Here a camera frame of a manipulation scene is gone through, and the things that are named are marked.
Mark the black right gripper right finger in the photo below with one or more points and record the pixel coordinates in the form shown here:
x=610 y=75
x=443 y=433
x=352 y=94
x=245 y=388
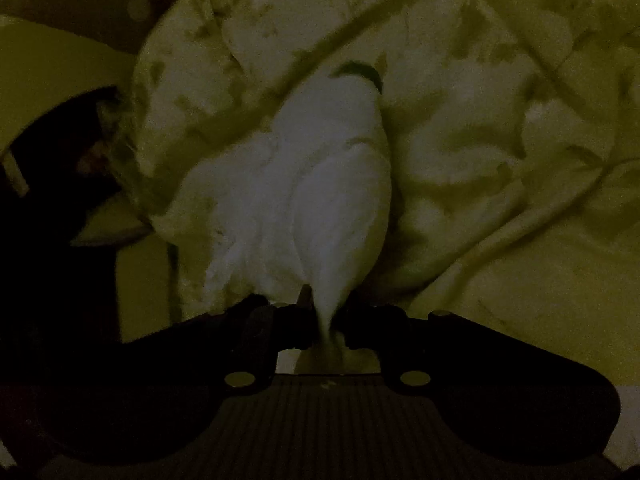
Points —
x=367 y=322

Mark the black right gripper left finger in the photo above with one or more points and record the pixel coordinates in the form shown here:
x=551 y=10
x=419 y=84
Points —
x=289 y=327

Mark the white small garment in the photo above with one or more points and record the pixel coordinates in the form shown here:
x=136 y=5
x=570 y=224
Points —
x=304 y=204

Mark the dark round chair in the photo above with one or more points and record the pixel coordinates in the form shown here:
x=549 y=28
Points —
x=64 y=218

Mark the patterned light bed sheet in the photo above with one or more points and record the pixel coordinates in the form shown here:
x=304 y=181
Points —
x=513 y=128

